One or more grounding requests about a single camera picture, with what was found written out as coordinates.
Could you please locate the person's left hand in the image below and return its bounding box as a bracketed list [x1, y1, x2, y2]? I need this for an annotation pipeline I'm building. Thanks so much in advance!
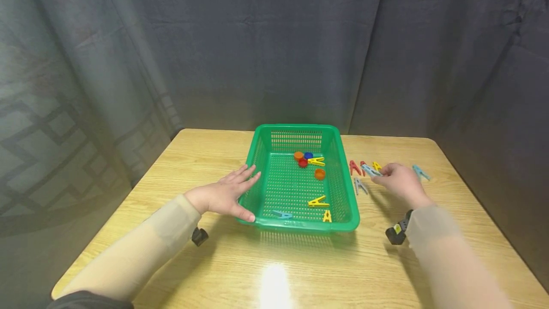
[184, 164, 262, 223]

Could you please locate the green plastic mesh basket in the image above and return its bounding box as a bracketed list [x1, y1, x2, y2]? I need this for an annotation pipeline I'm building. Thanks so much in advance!
[237, 124, 361, 233]

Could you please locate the person's right forearm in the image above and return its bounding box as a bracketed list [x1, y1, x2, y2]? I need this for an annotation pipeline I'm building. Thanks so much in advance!
[405, 204, 514, 309]

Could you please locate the person's body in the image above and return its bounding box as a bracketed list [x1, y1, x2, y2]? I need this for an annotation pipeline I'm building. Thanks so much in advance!
[46, 290, 134, 309]

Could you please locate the person's left forearm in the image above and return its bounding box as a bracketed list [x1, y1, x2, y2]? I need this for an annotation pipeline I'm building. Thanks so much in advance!
[51, 194, 203, 302]

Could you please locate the person's right hand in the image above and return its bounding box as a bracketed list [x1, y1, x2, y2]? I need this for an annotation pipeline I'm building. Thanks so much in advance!
[371, 163, 435, 211]

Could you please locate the black wrist band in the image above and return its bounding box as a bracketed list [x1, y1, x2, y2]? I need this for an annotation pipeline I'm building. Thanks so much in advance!
[385, 209, 414, 246]
[191, 227, 210, 247]

